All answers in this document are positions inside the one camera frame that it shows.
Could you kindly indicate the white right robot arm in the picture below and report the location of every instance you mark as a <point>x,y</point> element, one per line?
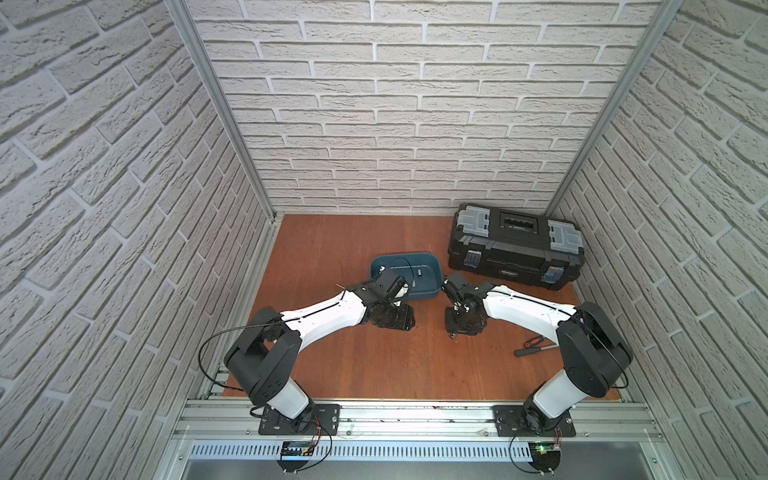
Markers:
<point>594,354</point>

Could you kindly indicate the aluminium floor rail left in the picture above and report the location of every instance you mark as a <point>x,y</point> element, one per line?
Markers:
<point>248,281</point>

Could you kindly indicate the black grey toolbox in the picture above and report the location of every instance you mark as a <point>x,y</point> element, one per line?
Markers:
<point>514,246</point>

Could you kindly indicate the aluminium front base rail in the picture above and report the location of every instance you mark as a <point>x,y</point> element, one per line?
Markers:
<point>422,431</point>

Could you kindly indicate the aluminium corner post left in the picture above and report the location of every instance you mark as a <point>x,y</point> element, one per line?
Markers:
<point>186,26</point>

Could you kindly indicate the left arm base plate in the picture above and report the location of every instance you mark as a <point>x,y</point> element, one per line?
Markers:
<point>323,416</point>

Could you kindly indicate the teal plastic storage box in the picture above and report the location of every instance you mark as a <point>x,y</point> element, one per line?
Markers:
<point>422,271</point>

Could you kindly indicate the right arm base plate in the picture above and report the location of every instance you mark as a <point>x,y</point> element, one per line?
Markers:
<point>526,420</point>

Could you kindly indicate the aluminium corner post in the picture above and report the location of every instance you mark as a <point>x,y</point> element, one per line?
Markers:
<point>658,25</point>
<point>186,26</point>

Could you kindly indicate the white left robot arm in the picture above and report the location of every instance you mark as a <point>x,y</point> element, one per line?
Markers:
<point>263,357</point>

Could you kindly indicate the left controller board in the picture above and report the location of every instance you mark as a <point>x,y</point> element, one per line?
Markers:
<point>295,455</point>

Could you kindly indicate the red black screwdriver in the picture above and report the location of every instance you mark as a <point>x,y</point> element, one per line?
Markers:
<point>532,346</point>

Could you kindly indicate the controller board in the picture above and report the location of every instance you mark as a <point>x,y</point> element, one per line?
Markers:
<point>295,455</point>
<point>545,457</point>

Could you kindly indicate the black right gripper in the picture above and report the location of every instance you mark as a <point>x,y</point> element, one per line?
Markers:
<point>474,328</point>

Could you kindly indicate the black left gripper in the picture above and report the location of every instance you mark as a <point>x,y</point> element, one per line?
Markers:
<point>393,317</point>

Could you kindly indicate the right controller board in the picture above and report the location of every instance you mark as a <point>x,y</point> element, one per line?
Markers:
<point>545,457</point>

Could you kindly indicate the aluminium corner post right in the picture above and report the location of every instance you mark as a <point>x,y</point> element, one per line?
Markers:
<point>658,25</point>

